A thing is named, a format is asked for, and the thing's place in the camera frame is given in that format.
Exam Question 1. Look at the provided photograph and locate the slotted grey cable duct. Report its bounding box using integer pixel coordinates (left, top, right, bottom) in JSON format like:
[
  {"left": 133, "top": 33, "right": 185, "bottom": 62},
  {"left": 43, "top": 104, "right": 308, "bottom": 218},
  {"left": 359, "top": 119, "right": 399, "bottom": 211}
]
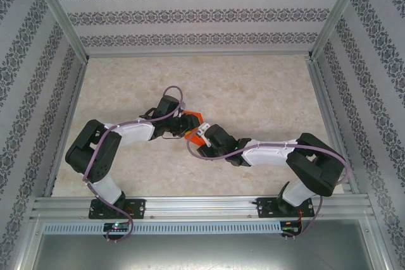
[{"left": 42, "top": 221, "right": 283, "bottom": 235}]

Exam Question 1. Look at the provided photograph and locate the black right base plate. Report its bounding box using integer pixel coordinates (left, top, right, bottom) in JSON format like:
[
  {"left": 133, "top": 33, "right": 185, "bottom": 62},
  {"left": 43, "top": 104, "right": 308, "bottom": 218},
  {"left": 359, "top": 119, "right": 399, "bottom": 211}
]
[{"left": 256, "top": 197, "right": 315, "bottom": 219}]

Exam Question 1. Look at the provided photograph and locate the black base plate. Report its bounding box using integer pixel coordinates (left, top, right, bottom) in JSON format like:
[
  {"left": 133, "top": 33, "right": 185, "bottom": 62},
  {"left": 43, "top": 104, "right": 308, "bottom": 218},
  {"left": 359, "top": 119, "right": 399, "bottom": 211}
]
[
  {"left": 256, "top": 197, "right": 315, "bottom": 219},
  {"left": 89, "top": 199, "right": 147, "bottom": 220}
]

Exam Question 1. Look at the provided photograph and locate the right circuit board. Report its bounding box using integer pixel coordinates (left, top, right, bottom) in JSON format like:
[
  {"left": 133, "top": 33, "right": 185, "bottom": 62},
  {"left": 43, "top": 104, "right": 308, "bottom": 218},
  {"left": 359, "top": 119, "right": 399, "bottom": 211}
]
[{"left": 280, "top": 219, "right": 303, "bottom": 235}]

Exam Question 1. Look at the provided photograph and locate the grey metal tray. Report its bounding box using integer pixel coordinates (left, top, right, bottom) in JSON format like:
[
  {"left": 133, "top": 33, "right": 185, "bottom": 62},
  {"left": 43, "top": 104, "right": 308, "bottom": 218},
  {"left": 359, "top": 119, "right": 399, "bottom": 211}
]
[{"left": 31, "top": 234, "right": 380, "bottom": 270}]

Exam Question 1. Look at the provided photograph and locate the left circuit board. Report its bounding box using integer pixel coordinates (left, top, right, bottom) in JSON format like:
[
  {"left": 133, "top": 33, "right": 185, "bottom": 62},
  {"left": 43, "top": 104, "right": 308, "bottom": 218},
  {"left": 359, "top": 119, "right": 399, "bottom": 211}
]
[{"left": 103, "top": 221, "right": 131, "bottom": 233}]

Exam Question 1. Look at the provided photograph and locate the aluminium frame post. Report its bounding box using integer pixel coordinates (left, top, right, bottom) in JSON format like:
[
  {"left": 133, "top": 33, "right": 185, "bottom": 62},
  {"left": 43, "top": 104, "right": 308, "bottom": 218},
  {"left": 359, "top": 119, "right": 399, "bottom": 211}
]
[
  {"left": 309, "top": 0, "right": 370, "bottom": 61},
  {"left": 27, "top": 0, "right": 89, "bottom": 62},
  {"left": 14, "top": 216, "right": 44, "bottom": 270},
  {"left": 366, "top": 219, "right": 396, "bottom": 270}
]

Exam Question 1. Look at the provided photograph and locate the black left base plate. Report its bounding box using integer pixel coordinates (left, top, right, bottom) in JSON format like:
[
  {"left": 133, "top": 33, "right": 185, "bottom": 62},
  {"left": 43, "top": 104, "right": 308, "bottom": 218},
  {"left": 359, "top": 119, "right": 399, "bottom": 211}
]
[{"left": 89, "top": 199, "right": 147, "bottom": 220}]

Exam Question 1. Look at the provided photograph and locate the aluminium table edge rail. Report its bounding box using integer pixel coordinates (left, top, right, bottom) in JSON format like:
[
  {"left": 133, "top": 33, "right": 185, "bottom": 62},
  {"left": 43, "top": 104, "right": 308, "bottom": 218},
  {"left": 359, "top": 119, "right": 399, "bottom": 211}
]
[
  {"left": 306, "top": 58, "right": 360, "bottom": 195},
  {"left": 42, "top": 61, "right": 88, "bottom": 198}
]

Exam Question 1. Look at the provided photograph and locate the aluminium frame beam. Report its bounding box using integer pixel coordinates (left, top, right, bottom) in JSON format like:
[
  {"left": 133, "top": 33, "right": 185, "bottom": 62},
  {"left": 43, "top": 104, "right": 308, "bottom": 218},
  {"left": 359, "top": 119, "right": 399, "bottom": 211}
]
[{"left": 85, "top": 51, "right": 313, "bottom": 59}]

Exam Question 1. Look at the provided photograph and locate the aluminium mounting rail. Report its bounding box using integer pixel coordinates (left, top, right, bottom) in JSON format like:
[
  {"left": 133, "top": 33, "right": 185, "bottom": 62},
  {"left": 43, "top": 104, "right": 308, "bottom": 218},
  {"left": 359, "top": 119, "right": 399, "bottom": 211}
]
[{"left": 30, "top": 195, "right": 371, "bottom": 221}]

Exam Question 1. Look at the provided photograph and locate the circuit board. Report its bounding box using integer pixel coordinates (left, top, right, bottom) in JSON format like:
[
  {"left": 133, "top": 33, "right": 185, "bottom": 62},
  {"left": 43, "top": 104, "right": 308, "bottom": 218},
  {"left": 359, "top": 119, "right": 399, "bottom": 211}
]
[
  {"left": 280, "top": 219, "right": 303, "bottom": 235},
  {"left": 103, "top": 221, "right": 131, "bottom": 233}
]

